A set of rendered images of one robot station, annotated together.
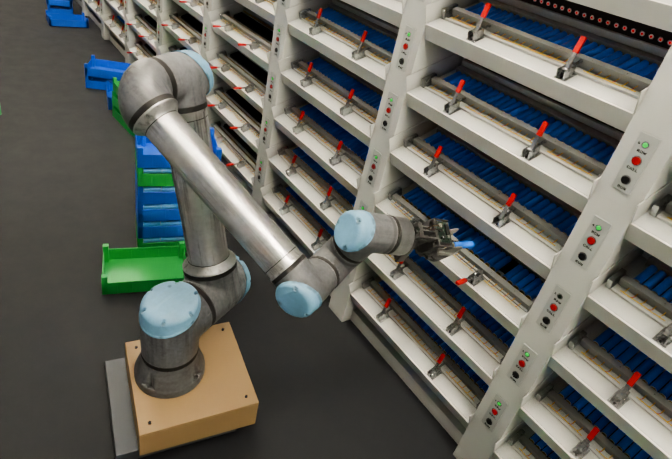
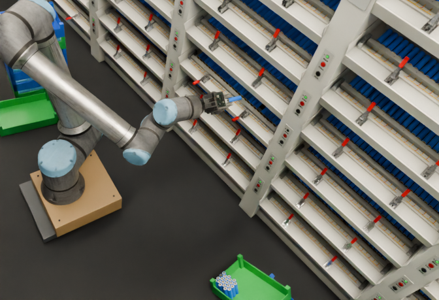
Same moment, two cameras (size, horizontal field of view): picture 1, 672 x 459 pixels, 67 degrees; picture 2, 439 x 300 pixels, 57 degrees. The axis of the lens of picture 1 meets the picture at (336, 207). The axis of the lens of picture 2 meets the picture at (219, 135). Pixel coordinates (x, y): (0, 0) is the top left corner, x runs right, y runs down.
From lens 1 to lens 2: 0.50 m
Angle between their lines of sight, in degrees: 22
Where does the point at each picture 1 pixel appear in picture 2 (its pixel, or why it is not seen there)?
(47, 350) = not seen: outside the picture
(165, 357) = (61, 185)
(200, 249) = (68, 118)
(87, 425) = (19, 223)
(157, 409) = (61, 212)
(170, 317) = (59, 165)
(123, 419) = (41, 218)
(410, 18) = not seen: outside the picture
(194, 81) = (43, 21)
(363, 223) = (169, 110)
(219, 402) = (98, 202)
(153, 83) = (17, 36)
